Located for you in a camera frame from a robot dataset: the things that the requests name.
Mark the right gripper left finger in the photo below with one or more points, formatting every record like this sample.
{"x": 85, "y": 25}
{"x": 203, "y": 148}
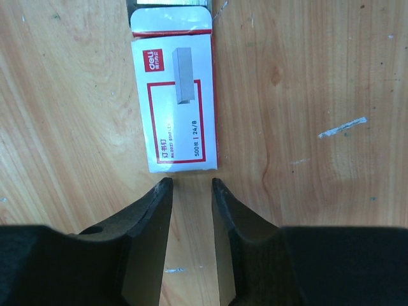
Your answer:
{"x": 118, "y": 261}

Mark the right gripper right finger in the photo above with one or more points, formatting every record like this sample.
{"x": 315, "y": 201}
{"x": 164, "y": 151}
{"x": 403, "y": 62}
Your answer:
{"x": 259, "y": 263}

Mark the staple box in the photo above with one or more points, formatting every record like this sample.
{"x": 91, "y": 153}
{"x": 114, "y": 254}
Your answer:
{"x": 175, "y": 83}

